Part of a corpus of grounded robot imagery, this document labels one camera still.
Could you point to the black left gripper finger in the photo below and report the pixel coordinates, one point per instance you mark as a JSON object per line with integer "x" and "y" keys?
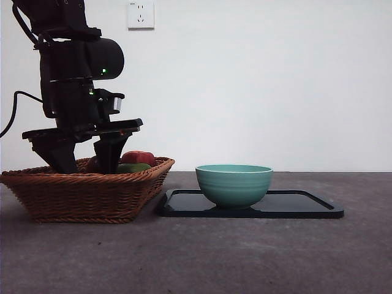
{"x": 110, "y": 153}
{"x": 59, "y": 156}

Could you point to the teal ribbed bowl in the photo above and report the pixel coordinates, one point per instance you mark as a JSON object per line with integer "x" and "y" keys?
{"x": 234, "y": 186}

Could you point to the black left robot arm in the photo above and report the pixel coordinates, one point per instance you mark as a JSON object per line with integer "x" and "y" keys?
{"x": 70, "y": 58}

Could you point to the dark purple round fruit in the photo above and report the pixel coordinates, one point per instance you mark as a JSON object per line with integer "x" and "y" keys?
{"x": 92, "y": 163}

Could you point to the green avocado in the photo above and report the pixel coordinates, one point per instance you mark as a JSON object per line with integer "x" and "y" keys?
{"x": 134, "y": 168}

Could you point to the red apple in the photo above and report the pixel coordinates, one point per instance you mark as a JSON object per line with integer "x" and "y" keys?
{"x": 139, "y": 157}

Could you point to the brown wicker basket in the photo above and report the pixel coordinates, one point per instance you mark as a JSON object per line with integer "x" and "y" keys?
{"x": 82, "y": 199}

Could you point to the black rectangular tray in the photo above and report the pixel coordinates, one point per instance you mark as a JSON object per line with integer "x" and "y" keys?
{"x": 291, "y": 206}

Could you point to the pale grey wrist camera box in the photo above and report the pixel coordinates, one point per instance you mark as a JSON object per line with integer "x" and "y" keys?
{"x": 118, "y": 103}

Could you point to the white wall power socket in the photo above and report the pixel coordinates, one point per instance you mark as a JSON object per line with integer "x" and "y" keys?
{"x": 141, "y": 16}

